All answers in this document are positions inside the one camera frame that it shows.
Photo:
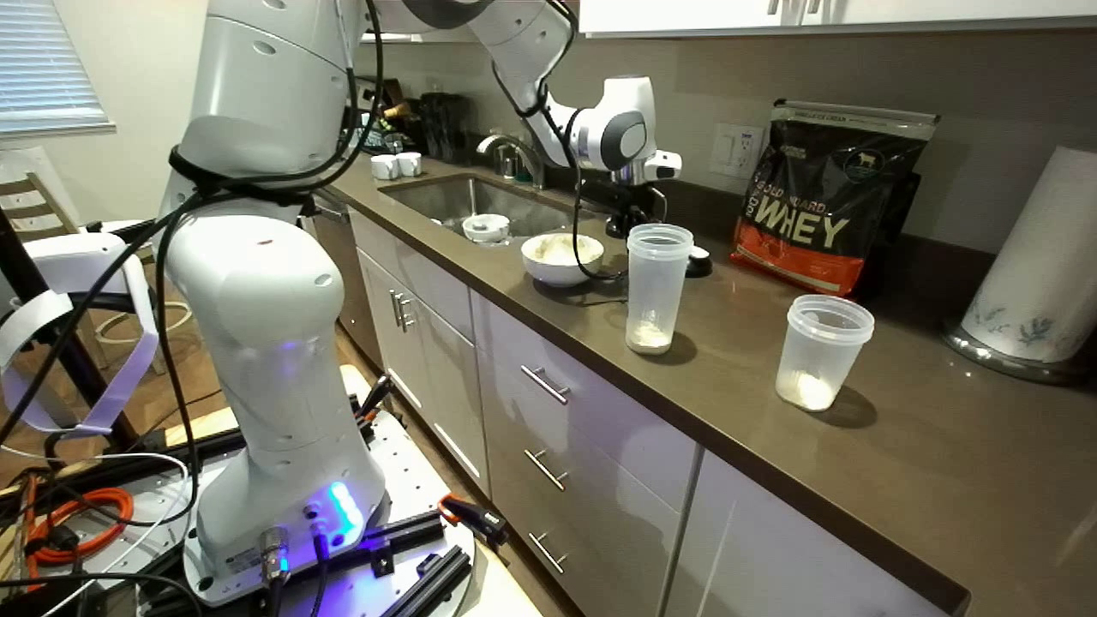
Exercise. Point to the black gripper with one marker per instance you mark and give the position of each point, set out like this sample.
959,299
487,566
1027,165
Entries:
639,200

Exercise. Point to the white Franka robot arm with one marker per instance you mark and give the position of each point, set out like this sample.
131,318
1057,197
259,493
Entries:
261,296

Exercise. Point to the short clear plastic container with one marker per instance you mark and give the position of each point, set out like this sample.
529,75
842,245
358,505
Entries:
823,353

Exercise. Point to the black shaker lid white flap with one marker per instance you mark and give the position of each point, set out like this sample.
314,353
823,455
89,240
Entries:
702,263

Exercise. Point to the tall clear shaker cup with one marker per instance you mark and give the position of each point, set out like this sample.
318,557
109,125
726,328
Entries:
658,285

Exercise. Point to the white ceramic bowl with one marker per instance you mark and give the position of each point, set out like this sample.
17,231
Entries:
554,259

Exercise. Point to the chrome faucet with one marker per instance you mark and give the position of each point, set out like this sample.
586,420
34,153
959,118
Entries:
509,155

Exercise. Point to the steel kitchen sink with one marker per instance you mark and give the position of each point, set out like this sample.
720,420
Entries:
482,200

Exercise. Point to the black red whey protein bag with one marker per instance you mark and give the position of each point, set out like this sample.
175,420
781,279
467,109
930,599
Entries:
823,208

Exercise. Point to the black coffee maker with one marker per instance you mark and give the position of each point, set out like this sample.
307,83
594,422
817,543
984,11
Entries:
447,125

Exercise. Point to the small white cup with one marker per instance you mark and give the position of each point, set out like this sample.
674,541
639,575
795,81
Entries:
414,165
385,165

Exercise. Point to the grey lower cabinet unit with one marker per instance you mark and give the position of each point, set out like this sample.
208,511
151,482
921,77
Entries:
619,482

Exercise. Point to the white upper cabinet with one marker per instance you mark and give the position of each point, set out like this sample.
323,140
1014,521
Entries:
913,11

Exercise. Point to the white perforated base platform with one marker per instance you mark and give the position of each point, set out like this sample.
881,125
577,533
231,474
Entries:
398,458

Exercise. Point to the silver paper towel holder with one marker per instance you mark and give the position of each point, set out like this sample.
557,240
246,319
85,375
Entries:
1006,359

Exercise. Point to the white paper towel roll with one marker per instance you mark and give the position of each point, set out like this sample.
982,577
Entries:
1040,263

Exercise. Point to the window blinds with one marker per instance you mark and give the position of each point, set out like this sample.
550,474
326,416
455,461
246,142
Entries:
47,57

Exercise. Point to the white curved plastic frame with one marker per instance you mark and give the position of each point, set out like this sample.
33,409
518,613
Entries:
125,366

